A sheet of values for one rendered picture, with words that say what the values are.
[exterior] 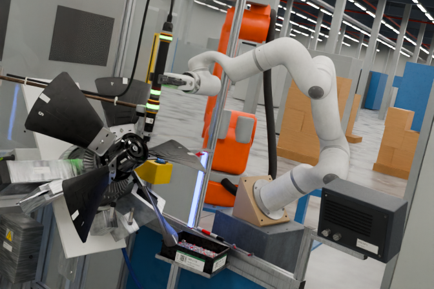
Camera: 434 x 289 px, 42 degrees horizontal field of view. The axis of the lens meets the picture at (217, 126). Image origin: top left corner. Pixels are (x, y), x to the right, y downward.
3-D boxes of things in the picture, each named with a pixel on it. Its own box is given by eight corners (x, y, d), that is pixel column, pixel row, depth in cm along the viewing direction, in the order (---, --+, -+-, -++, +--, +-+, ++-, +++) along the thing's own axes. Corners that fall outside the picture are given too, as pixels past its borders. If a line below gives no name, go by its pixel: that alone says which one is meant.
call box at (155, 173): (128, 177, 252) (133, 154, 250) (144, 176, 260) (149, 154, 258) (153, 188, 242) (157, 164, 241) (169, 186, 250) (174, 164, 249)
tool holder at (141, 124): (130, 132, 198) (135, 105, 196) (134, 129, 205) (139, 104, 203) (154, 137, 197) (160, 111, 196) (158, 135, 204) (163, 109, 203)
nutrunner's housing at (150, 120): (139, 140, 199) (164, 13, 193) (141, 139, 203) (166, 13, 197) (150, 142, 199) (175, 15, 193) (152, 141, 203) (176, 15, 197)
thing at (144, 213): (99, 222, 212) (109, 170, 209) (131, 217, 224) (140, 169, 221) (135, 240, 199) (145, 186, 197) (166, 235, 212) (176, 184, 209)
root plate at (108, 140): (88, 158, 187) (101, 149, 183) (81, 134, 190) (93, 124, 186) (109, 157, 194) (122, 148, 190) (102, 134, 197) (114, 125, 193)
